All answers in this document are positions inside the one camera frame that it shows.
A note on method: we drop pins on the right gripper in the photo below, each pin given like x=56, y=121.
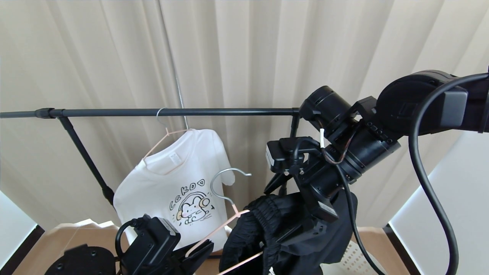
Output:
x=344, y=175

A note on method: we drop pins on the black garment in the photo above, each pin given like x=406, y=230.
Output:
x=267, y=214

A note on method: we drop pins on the pink clothes hanger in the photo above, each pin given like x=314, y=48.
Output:
x=217, y=229
x=167, y=133

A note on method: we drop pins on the white garment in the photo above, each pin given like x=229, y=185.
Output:
x=153, y=191

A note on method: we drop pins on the white laundry basket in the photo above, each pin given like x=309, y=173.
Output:
x=355, y=259

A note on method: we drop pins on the black clothes rack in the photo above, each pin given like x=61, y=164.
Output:
x=114, y=112

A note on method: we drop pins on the beige curtain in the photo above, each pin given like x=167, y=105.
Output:
x=267, y=46

